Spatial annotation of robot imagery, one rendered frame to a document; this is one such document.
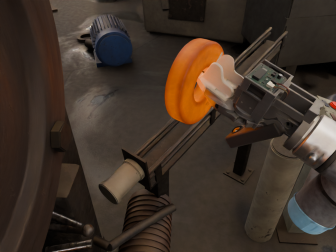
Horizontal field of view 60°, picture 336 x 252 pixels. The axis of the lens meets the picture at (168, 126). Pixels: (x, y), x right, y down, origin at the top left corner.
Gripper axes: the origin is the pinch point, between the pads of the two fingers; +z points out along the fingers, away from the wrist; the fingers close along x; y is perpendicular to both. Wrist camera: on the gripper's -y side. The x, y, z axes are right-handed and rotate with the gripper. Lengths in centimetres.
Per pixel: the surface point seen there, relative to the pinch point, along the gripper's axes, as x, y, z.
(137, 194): 5.9, -41.9, 2.2
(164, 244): 11.9, -39.6, -12.3
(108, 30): -100, -95, 123
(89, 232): 31.7, 0.2, -7.9
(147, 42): -157, -131, 127
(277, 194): -34, -53, -30
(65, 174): 24.4, -14.6, 6.6
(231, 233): -31, -88, -28
